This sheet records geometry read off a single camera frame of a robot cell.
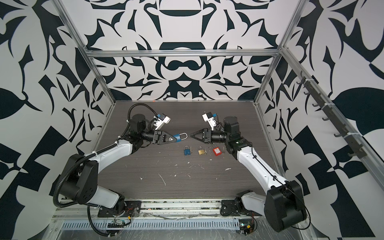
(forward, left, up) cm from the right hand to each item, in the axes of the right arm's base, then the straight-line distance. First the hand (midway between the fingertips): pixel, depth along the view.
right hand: (192, 137), depth 70 cm
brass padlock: (+7, -4, -27) cm, 28 cm away
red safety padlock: (+6, -14, -26) cm, 30 cm away
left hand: (0, +7, -2) cm, 7 cm away
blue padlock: (+1, +7, -1) cm, 7 cm away
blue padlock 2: (+6, +4, -26) cm, 27 cm away
